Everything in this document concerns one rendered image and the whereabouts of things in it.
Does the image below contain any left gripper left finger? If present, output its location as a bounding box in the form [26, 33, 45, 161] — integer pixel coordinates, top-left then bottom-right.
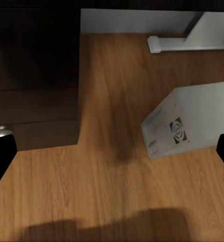
[0, 134, 18, 180]

